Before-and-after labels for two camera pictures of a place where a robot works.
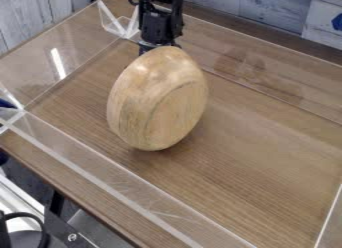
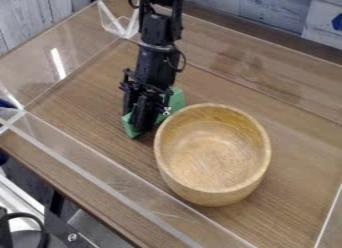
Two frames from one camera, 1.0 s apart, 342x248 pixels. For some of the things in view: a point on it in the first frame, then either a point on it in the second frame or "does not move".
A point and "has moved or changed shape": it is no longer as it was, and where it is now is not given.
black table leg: [56, 202] does not move
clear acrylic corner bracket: [123, 26] does not move
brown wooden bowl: [156, 98] has moved or changed shape
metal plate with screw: [62, 233] does not move
